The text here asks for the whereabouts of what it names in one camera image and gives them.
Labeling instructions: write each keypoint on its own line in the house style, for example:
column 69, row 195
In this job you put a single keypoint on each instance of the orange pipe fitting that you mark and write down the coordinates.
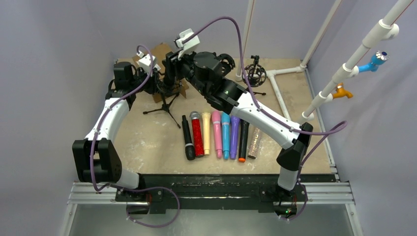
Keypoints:
column 340, row 92

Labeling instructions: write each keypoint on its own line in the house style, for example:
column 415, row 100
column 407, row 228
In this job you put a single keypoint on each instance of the tripod shock mount stand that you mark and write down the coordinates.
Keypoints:
column 256, row 74

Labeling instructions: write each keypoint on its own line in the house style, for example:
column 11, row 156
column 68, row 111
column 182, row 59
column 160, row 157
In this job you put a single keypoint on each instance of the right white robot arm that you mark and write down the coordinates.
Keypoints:
column 206, row 72

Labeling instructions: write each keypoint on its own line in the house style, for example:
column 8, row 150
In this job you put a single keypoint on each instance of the tripod microphone stand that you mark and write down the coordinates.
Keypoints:
column 167, row 93

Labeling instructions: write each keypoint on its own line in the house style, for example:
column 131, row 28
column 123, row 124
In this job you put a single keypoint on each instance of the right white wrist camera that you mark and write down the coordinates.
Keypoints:
column 186, row 43

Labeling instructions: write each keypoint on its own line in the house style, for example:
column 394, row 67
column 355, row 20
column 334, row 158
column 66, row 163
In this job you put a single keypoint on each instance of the round base microphone stand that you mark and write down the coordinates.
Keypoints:
column 224, row 64

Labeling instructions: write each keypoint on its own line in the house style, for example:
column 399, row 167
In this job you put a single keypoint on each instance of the brown cardboard box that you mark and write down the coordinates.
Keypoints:
column 160, row 52

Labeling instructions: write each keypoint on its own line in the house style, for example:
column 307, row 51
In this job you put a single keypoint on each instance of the pink microphone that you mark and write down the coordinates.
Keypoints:
column 217, row 131

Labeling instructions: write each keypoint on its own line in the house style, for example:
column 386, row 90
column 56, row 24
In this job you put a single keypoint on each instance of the red glitter microphone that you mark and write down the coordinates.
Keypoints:
column 197, row 134

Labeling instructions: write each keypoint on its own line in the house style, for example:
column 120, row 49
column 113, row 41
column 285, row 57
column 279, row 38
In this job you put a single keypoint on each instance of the white PVC pipe frame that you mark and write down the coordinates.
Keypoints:
column 384, row 100

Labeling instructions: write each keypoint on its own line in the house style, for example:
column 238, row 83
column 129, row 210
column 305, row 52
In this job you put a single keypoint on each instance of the blue pipe fitting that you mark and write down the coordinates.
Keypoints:
column 379, row 58

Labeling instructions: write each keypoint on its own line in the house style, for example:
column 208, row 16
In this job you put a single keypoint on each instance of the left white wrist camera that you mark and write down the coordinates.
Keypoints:
column 146, row 62

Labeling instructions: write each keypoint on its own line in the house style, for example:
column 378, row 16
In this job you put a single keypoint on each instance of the multicolour glitter microphone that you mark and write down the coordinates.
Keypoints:
column 255, row 143

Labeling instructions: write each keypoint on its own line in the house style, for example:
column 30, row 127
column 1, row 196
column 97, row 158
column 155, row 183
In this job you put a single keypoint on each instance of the teal microphone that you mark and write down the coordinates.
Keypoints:
column 225, row 122

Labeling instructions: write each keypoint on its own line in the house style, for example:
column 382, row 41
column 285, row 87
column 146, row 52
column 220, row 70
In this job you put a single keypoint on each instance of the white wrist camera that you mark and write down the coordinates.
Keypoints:
column 186, row 43
column 146, row 62

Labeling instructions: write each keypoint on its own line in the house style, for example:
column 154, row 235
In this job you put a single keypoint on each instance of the small black microphone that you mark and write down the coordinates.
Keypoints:
column 188, row 144

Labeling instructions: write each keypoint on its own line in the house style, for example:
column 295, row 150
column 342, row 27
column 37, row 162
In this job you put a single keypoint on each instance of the black orange-tipped microphone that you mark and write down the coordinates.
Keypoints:
column 243, row 140

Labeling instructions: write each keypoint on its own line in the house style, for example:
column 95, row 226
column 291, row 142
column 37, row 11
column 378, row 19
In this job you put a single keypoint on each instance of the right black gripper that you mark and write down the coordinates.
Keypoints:
column 171, row 70

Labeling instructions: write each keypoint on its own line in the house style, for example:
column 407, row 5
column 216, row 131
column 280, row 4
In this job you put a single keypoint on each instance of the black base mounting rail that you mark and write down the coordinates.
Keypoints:
column 258, row 192

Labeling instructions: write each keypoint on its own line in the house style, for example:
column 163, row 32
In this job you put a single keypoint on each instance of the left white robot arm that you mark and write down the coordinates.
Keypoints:
column 95, row 156

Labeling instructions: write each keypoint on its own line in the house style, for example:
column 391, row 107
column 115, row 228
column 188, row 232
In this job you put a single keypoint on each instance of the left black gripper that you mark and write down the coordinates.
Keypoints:
column 151, row 82

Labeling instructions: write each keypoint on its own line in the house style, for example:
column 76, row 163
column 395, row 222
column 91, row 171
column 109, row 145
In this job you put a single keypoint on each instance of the cream microphone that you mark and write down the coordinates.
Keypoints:
column 206, row 132

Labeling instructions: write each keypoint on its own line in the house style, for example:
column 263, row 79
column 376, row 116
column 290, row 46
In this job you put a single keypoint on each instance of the purple microphone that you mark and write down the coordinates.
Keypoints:
column 235, row 121

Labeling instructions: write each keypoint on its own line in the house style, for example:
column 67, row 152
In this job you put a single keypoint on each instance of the aluminium rail frame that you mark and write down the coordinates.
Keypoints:
column 318, row 193

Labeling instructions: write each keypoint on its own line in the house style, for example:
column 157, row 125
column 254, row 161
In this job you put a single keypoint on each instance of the black glitter microphone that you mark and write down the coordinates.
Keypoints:
column 170, row 73

